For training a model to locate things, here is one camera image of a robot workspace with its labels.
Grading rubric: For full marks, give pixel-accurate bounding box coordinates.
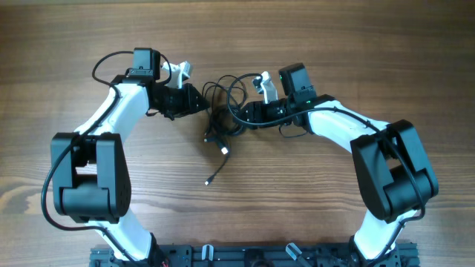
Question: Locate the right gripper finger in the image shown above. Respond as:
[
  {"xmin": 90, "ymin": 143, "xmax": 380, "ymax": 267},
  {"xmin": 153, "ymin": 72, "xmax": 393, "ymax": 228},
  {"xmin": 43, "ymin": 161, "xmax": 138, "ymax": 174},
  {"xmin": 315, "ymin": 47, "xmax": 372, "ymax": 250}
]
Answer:
[
  {"xmin": 239, "ymin": 101, "xmax": 263, "ymax": 117},
  {"xmin": 233, "ymin": 114, "xmax": 260, "ymax": 130}
]

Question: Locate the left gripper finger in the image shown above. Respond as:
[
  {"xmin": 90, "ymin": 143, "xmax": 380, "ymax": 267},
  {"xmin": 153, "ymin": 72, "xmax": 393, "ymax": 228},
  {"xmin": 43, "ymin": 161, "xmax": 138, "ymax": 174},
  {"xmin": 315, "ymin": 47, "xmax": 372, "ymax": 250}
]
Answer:
[
  {"xmin": 183, "ymin": 99, "xmax": 210, "ymax": 116},
  {"xmin": 183, "ymin": 83, "xmax": 208, "ymax": 106}
]

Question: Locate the long black USB cable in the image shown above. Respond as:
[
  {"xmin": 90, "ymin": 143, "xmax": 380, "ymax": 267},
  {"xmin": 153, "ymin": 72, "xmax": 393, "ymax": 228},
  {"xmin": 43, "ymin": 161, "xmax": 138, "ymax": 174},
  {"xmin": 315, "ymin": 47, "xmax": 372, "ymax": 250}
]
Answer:
[{"xmin": 202, "ymin": 73, "xmax": 249, "ymax": 186}]

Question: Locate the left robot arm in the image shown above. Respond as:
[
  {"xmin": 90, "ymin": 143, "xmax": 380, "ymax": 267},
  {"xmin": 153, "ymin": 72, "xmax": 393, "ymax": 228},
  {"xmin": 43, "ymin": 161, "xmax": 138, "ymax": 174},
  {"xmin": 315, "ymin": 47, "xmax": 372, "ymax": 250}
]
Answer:
[{"xmin": 41, "ymin": 48, "xmax": 209, "ymax": 266}]

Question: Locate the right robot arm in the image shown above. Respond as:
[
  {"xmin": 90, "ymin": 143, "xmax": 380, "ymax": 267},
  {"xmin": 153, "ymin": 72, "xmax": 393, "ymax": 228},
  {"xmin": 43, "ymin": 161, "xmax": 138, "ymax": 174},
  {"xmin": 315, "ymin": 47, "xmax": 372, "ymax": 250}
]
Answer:
[{"xmin": 227, "ymin": 63, "xmax": 439, "ymax": 266}]

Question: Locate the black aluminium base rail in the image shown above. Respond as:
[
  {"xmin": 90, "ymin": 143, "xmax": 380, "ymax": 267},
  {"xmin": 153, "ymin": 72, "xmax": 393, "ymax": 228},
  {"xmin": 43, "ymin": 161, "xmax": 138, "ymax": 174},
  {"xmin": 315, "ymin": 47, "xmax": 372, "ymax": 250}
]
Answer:
[{"xmin": 88, "ymin": 243, "xmax": 421, "ymax": 267}]

